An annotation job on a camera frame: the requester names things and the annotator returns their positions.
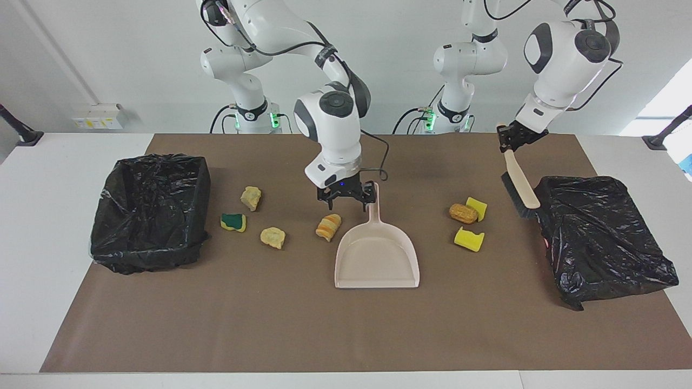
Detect black left arm base cable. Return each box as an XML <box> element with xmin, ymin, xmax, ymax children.
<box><xmin>393</xmin><ymin>86</ymin><xmax>444</xmax><ymax>135</ymax></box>

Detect pale yellow food toy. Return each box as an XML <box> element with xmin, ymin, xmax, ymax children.
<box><xmin>260</xmin><ymin>227</ymin><xmax>287</xmax><ymax>250</ymax></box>
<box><xmin>241</xmin><ymin>186</ymin><xmax>262</xmax><ymax>212</ymax></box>

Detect black arm base cable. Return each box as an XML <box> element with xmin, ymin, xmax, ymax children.
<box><xmin>393</xmin><ymin>86</ymin><xmax>444</xmax><ymax>135</ymax></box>
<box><xmin>210</xmin><ymin>105</ymin><xmax>238</xmax><ymax>134</ymax></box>

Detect open bin with black bag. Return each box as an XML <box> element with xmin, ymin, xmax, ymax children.
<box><xmin>89</xmin><ymin>154</ymin><xmax>211</xmax><ymax>275</ymax></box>

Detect green and yellow sponge piece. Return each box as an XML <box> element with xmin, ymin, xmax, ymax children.
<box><xmin>220</xmin><ymin>213</ymin><xmax>247</xmax><ymax>233</ymax></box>

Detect beige hand brush black bristles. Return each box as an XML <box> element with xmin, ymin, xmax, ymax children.
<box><xmin>501</xmin><ymin>150</ymin><xmax>541</xmax><ymax>219</ymax></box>

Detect black camera stand clamp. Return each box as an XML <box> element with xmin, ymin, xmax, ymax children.
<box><xmin>642</xmin><ymin>105</ymin><xmax>692</xmax><ymax>151</ymax></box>
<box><xmin>0</xmin><ymin>103</ymin><xmax>44</xmax><ymax>146</ymax></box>

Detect brown bread roll toy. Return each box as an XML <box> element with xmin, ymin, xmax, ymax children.
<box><xmin>449</xmin><ymin>203</ymin><xmax>479</xmax><ymax>225</ymax></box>

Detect white wall socket box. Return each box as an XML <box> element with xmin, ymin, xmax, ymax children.
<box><xmin>72</xmin><ymin>103</ymin><xmax>129</xmax><ymax>130</ymax></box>

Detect brown table mat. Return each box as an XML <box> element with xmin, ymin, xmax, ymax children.
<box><xmin>39</xmin><ymin>133</ymin><xmax>692</xmax><ymax>373</ymax></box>

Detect black right arm base cable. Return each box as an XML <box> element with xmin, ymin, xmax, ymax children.
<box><xmin>210</xmin><ymin>105</ymin><xmax>238</xmax><ymax>134</ymax></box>

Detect blue and white object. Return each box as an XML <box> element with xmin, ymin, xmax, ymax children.
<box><xmin>664</xmin><ymin>132</ymin><xmax>692</xmax><ymax>182</ymax></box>

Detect striped croissant toy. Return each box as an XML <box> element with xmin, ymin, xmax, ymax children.
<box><xmin>315</xmin><ymin>213</ymin><xmax>343</xmax><ymax>242</ymax></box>

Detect notched yellow sponge piece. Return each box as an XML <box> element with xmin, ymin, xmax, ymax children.
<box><xmin>454</xmin><ymin>226</ymin><xmax>485</xmax><ymax>253</ymax></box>

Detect beige plastic dustpan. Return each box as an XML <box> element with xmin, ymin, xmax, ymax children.
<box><xmin>334</xmin><ymin>182</ymin><xmax>421</xmax><ymax>289</ymax></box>

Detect bin covered by black bag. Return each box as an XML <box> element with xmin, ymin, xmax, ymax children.
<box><xmin>533</xmin><ymin>176</ymin><xmax>680</xmax><ymax>311</ymax></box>

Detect wedge yellow sponge piece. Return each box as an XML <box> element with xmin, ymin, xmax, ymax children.
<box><xmin>466</xmin><ymin>197</ymin><xmax>488</xmax><ymax>222</ymax></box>

